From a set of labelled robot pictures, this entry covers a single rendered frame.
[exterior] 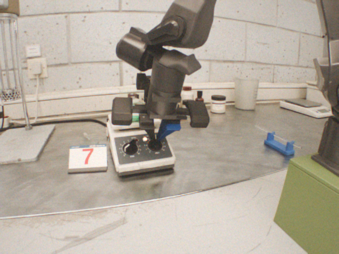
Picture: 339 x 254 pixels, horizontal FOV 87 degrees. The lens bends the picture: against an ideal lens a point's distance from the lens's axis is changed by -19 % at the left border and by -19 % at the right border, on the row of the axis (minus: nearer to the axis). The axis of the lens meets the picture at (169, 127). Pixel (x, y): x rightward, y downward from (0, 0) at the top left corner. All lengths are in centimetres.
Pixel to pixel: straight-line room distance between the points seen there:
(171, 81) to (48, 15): 78
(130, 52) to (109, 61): 62
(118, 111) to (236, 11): 96
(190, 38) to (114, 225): 30
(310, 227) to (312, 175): 7
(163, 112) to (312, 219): 29
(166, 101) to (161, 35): 11
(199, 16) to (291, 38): 122
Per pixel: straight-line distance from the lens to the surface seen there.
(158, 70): 34
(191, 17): 31
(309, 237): 33
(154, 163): 46
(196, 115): 41
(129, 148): 46
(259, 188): 44
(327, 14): 30
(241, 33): 123
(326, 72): 28
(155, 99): 36
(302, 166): 30
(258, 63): 130
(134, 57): 37
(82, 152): 52
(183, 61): 32
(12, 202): 46
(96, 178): 47
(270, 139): 67
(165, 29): 31
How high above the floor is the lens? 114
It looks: 18 degrees down
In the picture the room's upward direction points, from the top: straight up
